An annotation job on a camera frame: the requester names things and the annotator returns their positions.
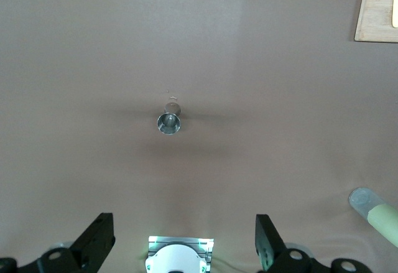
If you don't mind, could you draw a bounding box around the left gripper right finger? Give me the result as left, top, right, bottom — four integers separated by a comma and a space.
254, 213, 367, 273

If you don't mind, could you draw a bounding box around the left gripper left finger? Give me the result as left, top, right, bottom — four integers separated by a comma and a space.
0, 212, 116, 273

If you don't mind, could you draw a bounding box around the steel double jigger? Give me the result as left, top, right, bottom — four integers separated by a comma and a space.
156, 101, 183, 136

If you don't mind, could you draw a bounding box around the glass bottle with green sleeve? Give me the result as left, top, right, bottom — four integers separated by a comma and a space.
348, 187, 398, 249

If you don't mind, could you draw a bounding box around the brown table mat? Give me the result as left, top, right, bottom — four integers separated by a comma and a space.
0, 0, 398, 273

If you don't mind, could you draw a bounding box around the wooden cutting board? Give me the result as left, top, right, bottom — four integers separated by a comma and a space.
354, 0, 398, 43

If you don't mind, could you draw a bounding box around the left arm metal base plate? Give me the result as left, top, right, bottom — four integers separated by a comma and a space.
147, 236, 215, 273

